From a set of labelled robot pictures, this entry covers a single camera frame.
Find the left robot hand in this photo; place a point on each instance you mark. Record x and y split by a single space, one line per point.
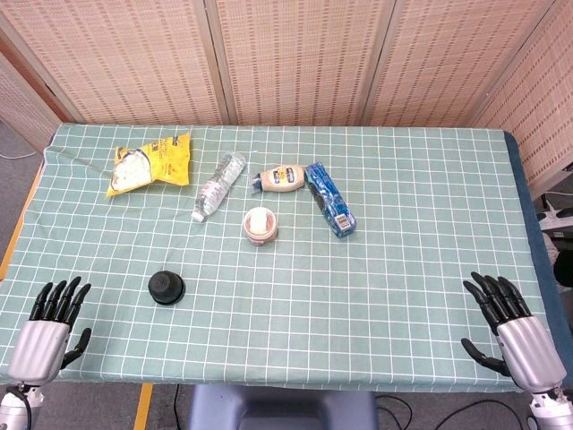
38 349

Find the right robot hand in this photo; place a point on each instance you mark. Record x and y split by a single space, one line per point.
528 354

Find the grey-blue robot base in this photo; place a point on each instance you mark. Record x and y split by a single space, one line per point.
277 410

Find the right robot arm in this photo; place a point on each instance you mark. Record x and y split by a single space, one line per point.
550 410

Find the black floor object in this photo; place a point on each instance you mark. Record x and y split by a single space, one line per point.
565 269

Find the black and white floor device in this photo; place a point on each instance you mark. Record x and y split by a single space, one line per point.
557 216

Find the green checked tablecloth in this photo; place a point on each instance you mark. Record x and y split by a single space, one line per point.
336 304

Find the yellow snack bag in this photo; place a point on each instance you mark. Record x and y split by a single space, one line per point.
168 163

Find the clear plastic water bottle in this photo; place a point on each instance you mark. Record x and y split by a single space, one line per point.
217 186

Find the blue cookie box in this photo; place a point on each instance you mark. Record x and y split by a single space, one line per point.
329 197

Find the clear snack jar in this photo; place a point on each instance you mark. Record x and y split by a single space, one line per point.
260 226

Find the mayonnaise squeeze bottle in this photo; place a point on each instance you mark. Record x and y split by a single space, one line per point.
282 179

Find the bamboo folding screen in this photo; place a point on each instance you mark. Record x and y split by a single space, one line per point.
300 58

